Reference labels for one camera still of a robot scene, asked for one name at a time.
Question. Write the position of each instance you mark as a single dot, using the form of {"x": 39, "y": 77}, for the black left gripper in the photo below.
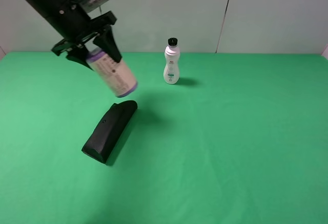
{"x": 76, "y": 27}

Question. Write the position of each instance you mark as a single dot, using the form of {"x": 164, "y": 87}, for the purple garbage bag roll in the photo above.
{"x": 117, "y": 76}

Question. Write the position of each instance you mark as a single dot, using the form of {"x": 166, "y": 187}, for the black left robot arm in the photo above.
{"x": 71, "y": 20}

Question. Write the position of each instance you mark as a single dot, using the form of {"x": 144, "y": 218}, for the white bottle with black brush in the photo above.
{"x": 171, "y": 72}

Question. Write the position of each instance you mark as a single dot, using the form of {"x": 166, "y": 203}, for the black leather glasses case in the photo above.
{"x": 106, "y": 134}

